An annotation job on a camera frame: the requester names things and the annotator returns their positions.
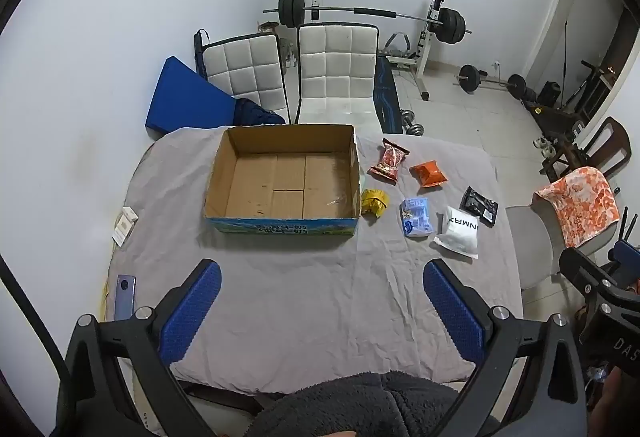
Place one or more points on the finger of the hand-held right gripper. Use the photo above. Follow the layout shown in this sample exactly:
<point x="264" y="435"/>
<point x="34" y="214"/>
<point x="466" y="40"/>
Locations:
<point x="627" y="254"/>
<point x="587" y="269"/>

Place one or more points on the blue smartphone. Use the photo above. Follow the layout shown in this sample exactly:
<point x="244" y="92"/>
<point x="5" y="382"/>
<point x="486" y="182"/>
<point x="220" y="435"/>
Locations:
<point x="124" y="297"/>

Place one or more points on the person's dark fleece clothing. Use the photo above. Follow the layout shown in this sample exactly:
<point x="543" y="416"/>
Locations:
<point x="350" y="407"/>

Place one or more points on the red snack packet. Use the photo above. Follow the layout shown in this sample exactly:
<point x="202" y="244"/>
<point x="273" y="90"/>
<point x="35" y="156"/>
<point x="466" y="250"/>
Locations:
<point x="389" y="162"/>

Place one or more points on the orange snack packet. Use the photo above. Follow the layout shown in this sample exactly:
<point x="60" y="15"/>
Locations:
<point x="428" y="174"/>

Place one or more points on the grey tablecloth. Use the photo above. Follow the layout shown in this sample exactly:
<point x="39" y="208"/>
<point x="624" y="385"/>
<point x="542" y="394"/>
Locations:
<point x="310" y="297"/>

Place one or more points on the long barbell with black plates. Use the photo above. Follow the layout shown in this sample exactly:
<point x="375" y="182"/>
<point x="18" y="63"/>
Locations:
<point x="291" y="9"/>

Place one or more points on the cardboard box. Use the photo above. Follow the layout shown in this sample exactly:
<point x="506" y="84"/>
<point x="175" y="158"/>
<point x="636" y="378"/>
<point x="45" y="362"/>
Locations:
<point x="280" y="177"/>

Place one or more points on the grey chair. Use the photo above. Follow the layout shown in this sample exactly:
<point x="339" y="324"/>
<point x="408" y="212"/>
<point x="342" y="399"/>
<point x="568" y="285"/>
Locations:
<point x="532" y="242"/>

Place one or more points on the white barbell rack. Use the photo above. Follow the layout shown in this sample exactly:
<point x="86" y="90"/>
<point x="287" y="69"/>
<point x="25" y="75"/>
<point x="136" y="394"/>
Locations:
<point x="425" y="62"/>

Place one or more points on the short barbell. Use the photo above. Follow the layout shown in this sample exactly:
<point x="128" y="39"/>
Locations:
<point x="468" y="78"/>

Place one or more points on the white soft packet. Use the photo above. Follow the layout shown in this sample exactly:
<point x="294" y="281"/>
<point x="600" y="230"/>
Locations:
<point x="457" y="237"/>

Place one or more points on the white quilted chair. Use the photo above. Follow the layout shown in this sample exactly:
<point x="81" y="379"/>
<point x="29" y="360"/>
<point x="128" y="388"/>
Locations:
<point x="245" y="72"/>
<point x="335" y="72"/>

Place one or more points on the small white box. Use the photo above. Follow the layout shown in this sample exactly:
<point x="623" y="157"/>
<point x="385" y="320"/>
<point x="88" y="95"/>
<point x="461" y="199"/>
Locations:
<point x="125" y="227"/>

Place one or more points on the white door frame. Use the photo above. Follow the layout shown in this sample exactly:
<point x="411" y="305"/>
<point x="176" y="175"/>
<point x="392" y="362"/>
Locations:
<point x="550" y="27"/>

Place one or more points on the blue weight bench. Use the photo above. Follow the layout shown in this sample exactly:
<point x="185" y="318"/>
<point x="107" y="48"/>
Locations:
<point x="386" y="97"/>

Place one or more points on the dark blue cloth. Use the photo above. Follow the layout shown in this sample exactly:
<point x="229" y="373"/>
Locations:
<point x="257" y="113"/>

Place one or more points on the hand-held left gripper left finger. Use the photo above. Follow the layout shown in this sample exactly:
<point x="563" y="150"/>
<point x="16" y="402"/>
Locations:
<point x="195" y="312"/>

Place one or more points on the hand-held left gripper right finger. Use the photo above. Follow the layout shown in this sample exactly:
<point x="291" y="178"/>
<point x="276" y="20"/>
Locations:
<point x="455" y="312"/>

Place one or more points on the light blue tissue packet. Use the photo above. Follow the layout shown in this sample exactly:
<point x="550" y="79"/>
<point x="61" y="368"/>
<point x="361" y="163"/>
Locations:
<point x="416" y="217"/>

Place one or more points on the chair with orange cloth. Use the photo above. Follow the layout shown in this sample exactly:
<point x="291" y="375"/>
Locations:
<point x="582" y="202"/>

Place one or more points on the yellow packet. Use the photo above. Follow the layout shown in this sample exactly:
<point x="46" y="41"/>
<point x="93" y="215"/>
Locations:
<point x="375" y="203"/>

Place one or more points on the blue foam mat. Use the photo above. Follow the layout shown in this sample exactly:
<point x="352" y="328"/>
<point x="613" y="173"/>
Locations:
<point x="187" y="102"/>

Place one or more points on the dark wooden chair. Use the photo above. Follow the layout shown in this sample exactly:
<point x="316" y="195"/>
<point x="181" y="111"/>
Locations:
<point x="607" y="142"/>

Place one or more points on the black soft packet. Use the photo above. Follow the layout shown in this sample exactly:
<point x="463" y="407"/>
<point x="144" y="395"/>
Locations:
<point x="479" y="206"/>

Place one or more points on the person's right hand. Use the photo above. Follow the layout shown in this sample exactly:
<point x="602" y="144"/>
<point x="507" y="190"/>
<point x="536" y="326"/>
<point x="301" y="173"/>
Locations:
<point x="617" y="402"/>

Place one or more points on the black speaker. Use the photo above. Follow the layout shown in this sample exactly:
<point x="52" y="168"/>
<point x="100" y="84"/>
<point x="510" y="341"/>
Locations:
<point x="549" y="94"/>

